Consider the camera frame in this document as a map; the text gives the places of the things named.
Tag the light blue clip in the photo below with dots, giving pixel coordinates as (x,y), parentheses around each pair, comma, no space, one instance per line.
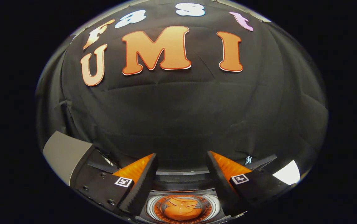
(248,160)

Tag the dark washing machine lid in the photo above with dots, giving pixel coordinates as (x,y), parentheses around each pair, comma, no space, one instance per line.
(181,177)

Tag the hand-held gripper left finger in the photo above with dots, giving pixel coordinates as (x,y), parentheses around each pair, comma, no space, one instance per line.
(142,186)

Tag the grey side table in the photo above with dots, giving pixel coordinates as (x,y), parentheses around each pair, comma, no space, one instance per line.
(63,155)

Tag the white flat board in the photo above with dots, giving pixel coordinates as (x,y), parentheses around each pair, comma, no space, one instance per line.
(288,174)

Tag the yellow polo shirt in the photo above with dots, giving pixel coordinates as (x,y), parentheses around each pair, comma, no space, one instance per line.
(181,210)

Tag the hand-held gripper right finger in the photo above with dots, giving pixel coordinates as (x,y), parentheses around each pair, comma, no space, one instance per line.
(220,186)

